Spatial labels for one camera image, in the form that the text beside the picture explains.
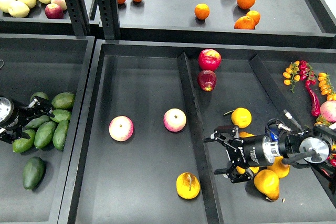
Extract green avocado middle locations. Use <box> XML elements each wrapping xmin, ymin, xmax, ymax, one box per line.
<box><xmin>34</xmin><ymin>121</ymin><xmax>57</xmax><ymax>149</ymax></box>

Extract pale pink apple on shelf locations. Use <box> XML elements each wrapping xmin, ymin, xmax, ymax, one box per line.
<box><xmin>51</xmin><ymin>0</ymin><xmax>67</xmax><ymax>11</ymax></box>

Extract orange tomato bunch right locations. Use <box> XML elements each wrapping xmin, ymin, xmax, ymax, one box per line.
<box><xmin>318</xmin><ymin>72</ymin><xmax>335</xmax><ymax>101</ymax></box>

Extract green avocado top right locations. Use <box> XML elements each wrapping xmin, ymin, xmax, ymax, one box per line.
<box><xmin>51</xmin><ymin>92</ymin><xmax>75</xmax><ymax>109</ymax></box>

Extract black tray divider left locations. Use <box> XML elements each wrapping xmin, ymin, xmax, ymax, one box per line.
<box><xmin>177</xmin><ymin>52</ymin><xmax>224</xmax><ymax>223</ymax></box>

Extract black shelf post left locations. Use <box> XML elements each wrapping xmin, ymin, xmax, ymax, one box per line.
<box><xmin>65</xmin><ymin>0</ymin><xmax>91</xmax><ymax>36</ymax></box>

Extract yellow pear hidden right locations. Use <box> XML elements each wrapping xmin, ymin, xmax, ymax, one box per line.
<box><xmin>267</xmin><ymin>156</ymin><xmax>290</xmax><ymax>179</ymax></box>

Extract white label card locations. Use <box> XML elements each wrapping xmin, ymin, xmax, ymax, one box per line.
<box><xmin>329</xmin><ymin>123</ymin><xmax>336</xmax><ymax>130</ymax></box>

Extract black middle tray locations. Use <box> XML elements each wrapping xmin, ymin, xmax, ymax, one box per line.
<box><xmin>58</xmin><ymin>40</ymin><xmax>335</xmax><ymax>223</ymax></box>

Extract dark green avocado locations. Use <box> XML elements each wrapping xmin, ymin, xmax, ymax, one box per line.
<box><xmin>23</xmin><ymin>156</ymin><xmax>46</xmax><ymax>190</ymax></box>

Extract red chili pepper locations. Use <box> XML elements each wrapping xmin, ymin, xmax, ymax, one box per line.
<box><xmin>305</xmin><ymin>80</ymin><xmax>320</xmax><ymax>118</ymax></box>

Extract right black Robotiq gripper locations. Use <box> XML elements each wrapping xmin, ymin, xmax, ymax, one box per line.
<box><xmin>203</xmin><ymin>125</ymin><xmax>280</xmax><ymax>183</ymax></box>

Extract red apple on shelf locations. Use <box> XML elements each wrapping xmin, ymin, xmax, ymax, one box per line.
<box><xmin>45</xmin><ymin>3</ymin><xmax>64</xmax><ymax>19</ymax></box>

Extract pale yellow apple front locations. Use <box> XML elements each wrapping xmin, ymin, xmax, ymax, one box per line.
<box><xmin>8</xmin><ymin>1</ymin><xmax>30</xmax><ymax>18</ymax></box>

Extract pink apple left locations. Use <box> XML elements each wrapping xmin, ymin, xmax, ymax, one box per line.
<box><xmin>109</xmin><ymin>115</ymin><xmax>134</xmax><ymax>142</ymax></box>

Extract green avocado bottom left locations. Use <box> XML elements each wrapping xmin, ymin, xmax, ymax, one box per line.
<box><xmin>12</xmin><ymin>129</ymin><xmax>35</xmax><ymax>153</ymax></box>

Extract bright red apple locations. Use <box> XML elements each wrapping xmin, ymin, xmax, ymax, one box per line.
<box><xmin>198</xmin><ymin>49</ymin><xmax>222</xmax><ymax>71</ymax></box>

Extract pink apple at right edge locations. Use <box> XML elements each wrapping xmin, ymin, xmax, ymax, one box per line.
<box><xmin>320</xmin><ymin>101</ymin><xmax>336</xmax><ymax>123</ymax></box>

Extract round yellow pear with stem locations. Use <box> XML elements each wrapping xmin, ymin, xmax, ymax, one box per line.
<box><xmin>223</xmin><ymin>107</ymin><xmax>252</xmax><ymax>129</ymax></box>

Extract black tray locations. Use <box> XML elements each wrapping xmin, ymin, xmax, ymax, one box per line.
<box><xmin>58</xmin><ymin>40</ymin><xmax>335</xmax><ymax>223</ymax></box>
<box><xmin>1</xmin><ymin>34</ymin><xmax>95</xmax><ymax>223</ymax></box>

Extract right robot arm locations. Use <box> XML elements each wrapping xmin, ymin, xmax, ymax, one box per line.
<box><xmin>204</xmin><ymin>110</ymin><xmax>335</xmax><ymax>183</ymax></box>

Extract green avocado right lower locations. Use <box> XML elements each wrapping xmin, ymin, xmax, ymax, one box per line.
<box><xmin>52</xmin><ymin>120</ymin><xmax>69</xmax><ymax>151</ymax></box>

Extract orange cherry tomato bunch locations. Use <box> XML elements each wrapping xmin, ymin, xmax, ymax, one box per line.
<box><xmin>282</xmin><ymin>61</ymin><xmax>301</xmax><ymax>93</ymax></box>

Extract black left tray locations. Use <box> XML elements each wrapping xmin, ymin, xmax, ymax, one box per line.
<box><xmin>1</xmin><ymin>34</ymin><xmax>95</xmax><ymax>223</ymax></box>

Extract green avocado top left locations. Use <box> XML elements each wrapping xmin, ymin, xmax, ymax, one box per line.
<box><xmin>30</xmin><ymin>91</ymin><xmax>49</xmax><ymax>102</ymax></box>

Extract green avocado centre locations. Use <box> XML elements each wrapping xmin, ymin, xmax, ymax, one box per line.
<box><xmin>49</xmin><ymin>109</ymin><xmax>71</xmax><ymax>123</ymax></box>

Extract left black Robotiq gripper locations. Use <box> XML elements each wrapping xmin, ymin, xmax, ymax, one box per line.
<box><xmin>1</xmin><ymin>96</ymin><xmax>54</xmax><ymax>144</ymax></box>

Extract black upper left shelf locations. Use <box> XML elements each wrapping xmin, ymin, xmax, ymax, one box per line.
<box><xmin>0</xmin><ymin>0</ymin><xmax>97</xmax><ymax>36</ymax></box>

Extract red cherry tomato bunch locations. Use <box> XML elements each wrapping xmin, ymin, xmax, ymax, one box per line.
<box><xmin>299</xmin><ymin>60</ymin><xmax>316</xmax><ymax>86</ymax></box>

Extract dark red apple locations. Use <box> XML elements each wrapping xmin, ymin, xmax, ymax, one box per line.
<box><xmin>197</xmin><ymin>70</ymin><xmax>217</xmax><ymax>92</ymax></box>

